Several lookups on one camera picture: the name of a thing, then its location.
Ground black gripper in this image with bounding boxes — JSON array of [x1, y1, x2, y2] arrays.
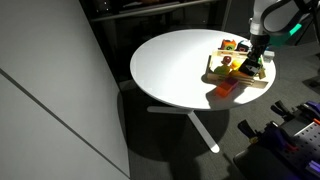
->
[[248, 33, 270, 67]]

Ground black white checkered block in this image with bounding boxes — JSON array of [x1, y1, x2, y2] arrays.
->
[[238, 58, 263, 77]]

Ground yellow wedge block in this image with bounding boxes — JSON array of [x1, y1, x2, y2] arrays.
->
[[257, 67, 268, 80]]

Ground black white triangle pattern block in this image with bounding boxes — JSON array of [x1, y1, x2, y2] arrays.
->
[[236, 40, 252, 53]]

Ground yellow round block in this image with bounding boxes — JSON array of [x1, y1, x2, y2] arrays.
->
[[230, 58, 243, 71]]

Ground dark red round block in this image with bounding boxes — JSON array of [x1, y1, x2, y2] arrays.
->
[[221, 55, 233, 66]]

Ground orange block with number nine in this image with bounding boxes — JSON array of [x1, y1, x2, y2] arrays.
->
[[219, 38, 237, 51]]

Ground magenta block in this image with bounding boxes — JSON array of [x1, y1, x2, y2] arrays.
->
[[223, 76, 240, 90]]

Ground green triangle block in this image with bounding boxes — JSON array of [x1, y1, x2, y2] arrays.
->
[[213, 64, 232, 76]]

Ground plain orange block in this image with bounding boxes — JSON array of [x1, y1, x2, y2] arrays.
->
[[214, 81, 235, 98]]

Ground wooden tray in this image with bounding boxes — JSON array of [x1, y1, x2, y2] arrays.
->
[[206, 49, 270, 90]]

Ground white table base legs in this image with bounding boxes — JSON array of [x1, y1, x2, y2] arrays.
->
[[146, 105, 221, 155]]

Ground perforated metal breadboard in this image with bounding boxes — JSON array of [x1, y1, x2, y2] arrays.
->
[[292, 121, 320, 162]]

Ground black cart table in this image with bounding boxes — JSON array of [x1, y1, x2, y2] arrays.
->
[[232, 142, 320, 180]]

